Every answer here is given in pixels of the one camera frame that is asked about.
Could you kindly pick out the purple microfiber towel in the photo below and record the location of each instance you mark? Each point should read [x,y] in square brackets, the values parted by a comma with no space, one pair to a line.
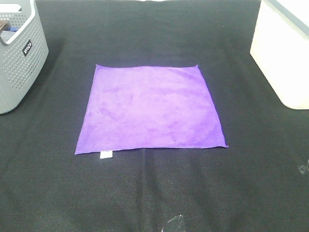
[149,107]

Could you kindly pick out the clear tape piece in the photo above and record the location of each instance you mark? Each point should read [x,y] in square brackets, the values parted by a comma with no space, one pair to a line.
[304,169]
[175,224]

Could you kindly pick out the grey perforated laundry basket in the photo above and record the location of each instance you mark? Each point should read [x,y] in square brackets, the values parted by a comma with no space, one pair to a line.
[22,54]

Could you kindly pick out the clear tape piece right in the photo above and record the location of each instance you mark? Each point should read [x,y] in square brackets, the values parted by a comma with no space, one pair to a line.
[304,169]

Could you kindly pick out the clear tape piece bottom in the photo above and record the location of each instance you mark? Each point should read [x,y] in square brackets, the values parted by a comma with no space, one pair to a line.
[175,224]

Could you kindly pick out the black table cloth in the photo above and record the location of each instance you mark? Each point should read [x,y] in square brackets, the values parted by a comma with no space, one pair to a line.
[254,185]

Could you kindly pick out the clothes inside grey basket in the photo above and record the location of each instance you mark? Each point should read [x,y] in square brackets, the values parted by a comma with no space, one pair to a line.
[6,31]

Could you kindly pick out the white storage bin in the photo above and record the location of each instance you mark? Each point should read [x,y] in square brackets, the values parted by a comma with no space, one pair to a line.
[280,48]

